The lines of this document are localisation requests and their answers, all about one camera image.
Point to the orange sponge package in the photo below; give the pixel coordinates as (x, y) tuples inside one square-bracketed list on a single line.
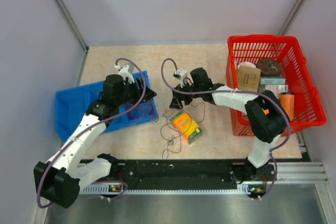
[(188, 128)]

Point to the red plastic basket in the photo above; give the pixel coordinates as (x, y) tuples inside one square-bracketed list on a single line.
[(308, 109)]

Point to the blue plastic bin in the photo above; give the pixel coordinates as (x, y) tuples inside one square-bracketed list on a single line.
[(71, 104)]

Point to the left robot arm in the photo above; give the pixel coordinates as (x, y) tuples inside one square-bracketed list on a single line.
[(59, 179)]

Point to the brown round lid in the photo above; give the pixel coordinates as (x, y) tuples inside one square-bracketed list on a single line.
[(269, 67)]

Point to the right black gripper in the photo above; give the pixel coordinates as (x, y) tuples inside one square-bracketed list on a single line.
[(177, 98)]

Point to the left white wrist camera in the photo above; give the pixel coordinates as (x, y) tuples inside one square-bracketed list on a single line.
[(126, 72)]

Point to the teal small box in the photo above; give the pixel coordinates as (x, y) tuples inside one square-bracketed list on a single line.
[(272, 81)]

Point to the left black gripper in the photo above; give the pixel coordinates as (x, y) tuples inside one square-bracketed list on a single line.
[(138, 92)]

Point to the brown cardboard box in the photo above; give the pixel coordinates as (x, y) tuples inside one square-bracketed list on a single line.
[(248, 78)]

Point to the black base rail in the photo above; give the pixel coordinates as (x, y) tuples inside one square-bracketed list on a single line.
[(188, 174)]

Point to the aluminium frame rail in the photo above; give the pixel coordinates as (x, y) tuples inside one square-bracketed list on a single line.
[(288, 173)]

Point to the orange cylindrical can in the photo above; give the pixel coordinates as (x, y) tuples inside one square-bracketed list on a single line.
[(287, 100)]

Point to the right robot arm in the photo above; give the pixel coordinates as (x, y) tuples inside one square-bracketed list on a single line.
[(266, 116)]

